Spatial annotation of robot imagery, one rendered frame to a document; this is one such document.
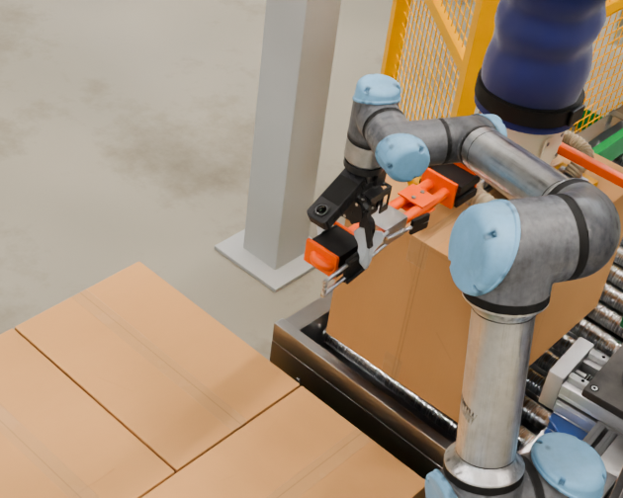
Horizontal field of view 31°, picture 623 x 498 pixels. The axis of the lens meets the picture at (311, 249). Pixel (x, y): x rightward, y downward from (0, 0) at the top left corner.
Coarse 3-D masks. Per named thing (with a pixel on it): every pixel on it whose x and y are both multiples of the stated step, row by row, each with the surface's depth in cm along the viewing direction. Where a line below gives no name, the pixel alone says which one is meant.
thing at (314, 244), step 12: (336, 228) 206; (348, 228) 207; (312, 240) 203; (324, 240) 203; (336, 240) 203; (348, 240) 204; (324, 252) 201; (336, 252) 201; (348, 252) 201; (336, 264) 200; (336, 276) 203
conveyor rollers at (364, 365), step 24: (600, 312) 304; (600, 336) 296; (360, 360) 280; (552, 360) 286; (384, 384) 277; (528, 384) 281; (432, 408) 269; (528, 408) 273; (456, 432) 266; (528, 432) 266
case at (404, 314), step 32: (608, 160) 264; (608, 192) 254; (352, 224) 244; (448, 224) 237; (384, 256) 241; (416, 256) 234; (352, 288) 252; (384, 288) 245; (416, 288) 238; (448, 288) 232; (576, 288) 262; (352, 320) 257; (384, 320) 250; (416, 320) 243; (448, 320) 236; (544, 320) 255; (576, 320) 276; (384, 352) 254; (416, 352) 247; (448, 352) 240; (544, 352) 268; (416, 384) 251; (448, 384) 244; (448, 416) 249
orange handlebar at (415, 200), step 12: (564, 144) 241; (564, 156) 241; (576, 156) 238; (588, 156) 238; (588, 168) 237; (600, 168) 236; (612, 168) 236; (612, 180) 235; (408, 192) 220; (420, 192) 220; (444, 192) 222; (396, 204) 217; (408, 204) 221; (420, 204) 217; (432, 204) 219; (408, 216) 214; (312, 252) 202; (312, 264) 202; (324, 264) 200
